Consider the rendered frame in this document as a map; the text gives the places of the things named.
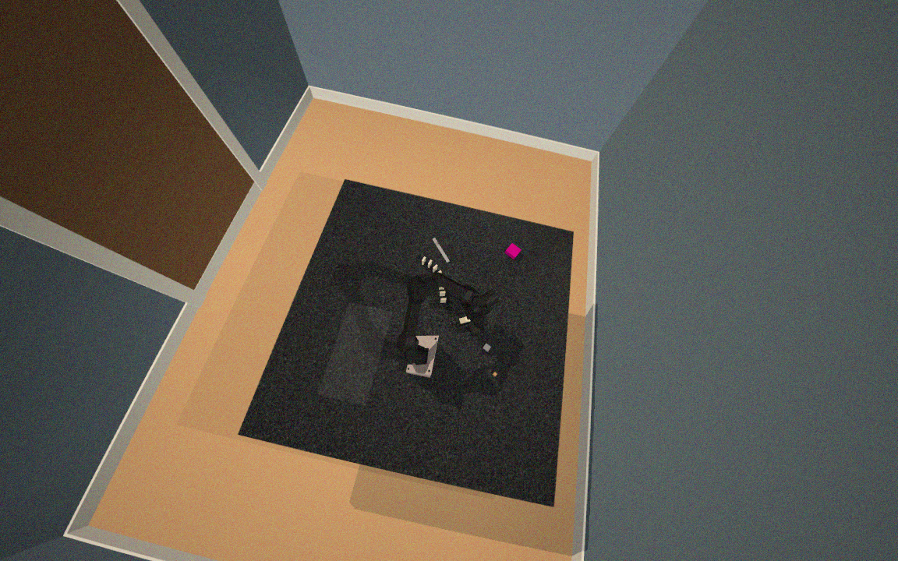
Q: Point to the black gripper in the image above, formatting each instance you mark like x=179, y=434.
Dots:
x=477, y=328

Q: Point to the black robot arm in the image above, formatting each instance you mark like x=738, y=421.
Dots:
x=417, y=292

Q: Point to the grey flat bar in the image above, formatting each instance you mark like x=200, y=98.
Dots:
x=441, y=250

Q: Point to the magenta block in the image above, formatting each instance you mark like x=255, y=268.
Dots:
x=513, y=251

